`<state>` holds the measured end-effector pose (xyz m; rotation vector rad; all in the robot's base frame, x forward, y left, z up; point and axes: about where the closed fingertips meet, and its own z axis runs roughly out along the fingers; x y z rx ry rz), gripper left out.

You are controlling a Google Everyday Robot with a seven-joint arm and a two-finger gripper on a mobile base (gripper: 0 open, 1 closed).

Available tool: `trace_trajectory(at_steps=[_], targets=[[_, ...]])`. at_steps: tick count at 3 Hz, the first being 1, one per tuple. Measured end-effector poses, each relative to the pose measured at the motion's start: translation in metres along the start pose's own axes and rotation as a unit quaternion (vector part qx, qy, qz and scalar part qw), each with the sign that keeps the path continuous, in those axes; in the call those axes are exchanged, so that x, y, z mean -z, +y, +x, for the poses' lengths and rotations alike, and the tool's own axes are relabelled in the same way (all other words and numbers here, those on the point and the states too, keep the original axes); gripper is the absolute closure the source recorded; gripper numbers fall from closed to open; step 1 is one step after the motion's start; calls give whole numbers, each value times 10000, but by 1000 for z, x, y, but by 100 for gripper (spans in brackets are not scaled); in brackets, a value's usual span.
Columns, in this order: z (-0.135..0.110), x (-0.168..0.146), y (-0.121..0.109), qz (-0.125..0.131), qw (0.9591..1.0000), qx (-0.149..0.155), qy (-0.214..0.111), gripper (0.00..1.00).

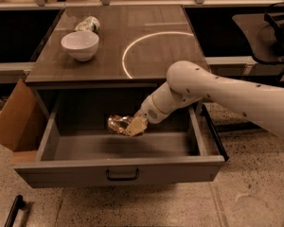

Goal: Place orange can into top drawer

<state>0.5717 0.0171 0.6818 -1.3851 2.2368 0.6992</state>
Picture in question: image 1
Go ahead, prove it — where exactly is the black handle on floor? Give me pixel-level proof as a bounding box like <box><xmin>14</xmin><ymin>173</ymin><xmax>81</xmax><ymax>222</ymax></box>
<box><xmin>4</xmin><ymin>195</ymin><xmax>26</xmax><ymax>227</ymax></box>

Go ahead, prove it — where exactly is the white ceramic bowl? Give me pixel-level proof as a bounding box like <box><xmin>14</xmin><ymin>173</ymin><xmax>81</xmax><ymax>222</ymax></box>
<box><xmin>61</xmin><ymin>31</ymin><xmax>99</xmax><ymax>61</ymax></box>

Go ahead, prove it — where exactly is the black drawer handle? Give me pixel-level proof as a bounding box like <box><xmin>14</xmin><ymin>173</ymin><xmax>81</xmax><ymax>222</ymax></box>
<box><xmin>106</xmin><ymin>168</ymin><xmax>140</xmax><ymax>182</ymax></box>

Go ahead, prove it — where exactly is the brown cardboard box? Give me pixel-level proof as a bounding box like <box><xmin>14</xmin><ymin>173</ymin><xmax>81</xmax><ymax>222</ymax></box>
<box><xmin>0</xmin><ymin>79</ymin><xmax>45</xmax><ymax>152</ymax></box>

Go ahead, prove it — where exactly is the open grey top drawer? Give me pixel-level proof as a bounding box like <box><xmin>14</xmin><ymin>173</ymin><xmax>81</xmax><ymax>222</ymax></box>
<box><xmin>14</xmin><ymin>88</ymin><xmax>224</xmax><ymax>187</ymax></box>

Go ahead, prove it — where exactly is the crushed orange can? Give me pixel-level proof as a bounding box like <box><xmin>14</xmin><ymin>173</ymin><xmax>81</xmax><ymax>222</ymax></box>
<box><xmin>107</xmin><ymin>114</ymin><xmax>133</xmax><ymax>134</ymax></box>

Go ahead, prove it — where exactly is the grey drawer cabinet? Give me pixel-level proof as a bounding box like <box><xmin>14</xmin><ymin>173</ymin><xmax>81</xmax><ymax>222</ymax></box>
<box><xmin>26</xmin><ymin>5</ymin><xmax>208</xmax><ymax>91</ymax></box>

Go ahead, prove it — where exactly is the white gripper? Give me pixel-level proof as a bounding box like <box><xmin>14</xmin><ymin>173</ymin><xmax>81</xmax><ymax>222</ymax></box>
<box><xmin>123</xmin><ymin>99</ymin><xmax>166</xmax><ymax>136</ymax></box>

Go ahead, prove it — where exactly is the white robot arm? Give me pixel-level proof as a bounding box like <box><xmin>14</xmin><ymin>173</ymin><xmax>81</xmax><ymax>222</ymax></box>
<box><xmin>133</xmin><ymin>61</ymin><xmax>284</xmax><ymax>227</ymax></box>

